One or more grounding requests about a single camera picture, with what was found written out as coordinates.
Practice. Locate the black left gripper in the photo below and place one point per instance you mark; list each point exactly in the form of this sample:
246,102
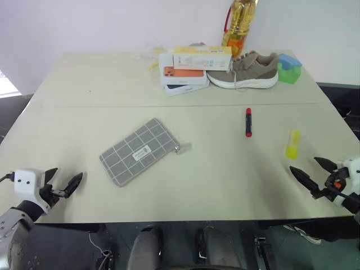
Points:
52,195

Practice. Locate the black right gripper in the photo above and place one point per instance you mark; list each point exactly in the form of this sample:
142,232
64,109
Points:
336,180

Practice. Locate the green box with blue lid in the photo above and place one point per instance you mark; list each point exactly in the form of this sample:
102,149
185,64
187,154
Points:
288,71

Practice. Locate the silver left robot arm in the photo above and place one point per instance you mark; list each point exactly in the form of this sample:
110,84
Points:
11,233

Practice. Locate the grey checked pouch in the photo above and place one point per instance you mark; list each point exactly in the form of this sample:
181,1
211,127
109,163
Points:
132,152

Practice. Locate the yellow highlighter with clear cap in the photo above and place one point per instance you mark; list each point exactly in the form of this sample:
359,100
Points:
292,147

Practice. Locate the grey rounded left robot leg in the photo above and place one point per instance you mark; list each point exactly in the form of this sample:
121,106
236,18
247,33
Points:
144,247

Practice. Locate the yellow cooking oil bottle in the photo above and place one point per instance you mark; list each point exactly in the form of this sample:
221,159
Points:
239,28

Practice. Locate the dark blue flat box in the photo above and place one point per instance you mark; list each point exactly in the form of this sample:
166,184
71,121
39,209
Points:
182,89

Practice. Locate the grey rounded robot leg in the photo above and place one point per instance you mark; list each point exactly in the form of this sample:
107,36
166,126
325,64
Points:
144,247
219,247

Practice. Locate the red and black marker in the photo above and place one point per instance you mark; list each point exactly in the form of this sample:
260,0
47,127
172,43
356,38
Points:
248,123

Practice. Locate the white and yellow carton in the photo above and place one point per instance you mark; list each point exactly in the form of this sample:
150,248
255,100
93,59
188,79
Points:
201,59

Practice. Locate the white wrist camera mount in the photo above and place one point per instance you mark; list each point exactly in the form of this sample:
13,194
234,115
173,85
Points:
350,165
26,182

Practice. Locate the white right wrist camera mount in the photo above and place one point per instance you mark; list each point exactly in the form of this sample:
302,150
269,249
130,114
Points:
350,165

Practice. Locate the brown sneaker with white sole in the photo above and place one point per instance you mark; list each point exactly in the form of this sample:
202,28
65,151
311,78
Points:
247,70

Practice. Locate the clear plastic bag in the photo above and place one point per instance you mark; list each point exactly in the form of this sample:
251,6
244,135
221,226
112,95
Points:
152,53

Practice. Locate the grey rounded right robot leg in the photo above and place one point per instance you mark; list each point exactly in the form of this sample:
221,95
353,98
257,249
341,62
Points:
219,247

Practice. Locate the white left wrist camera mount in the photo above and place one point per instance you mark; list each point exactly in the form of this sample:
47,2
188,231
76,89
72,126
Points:
26,182

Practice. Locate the white box with orange phone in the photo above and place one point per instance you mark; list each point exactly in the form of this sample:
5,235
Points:
182,76

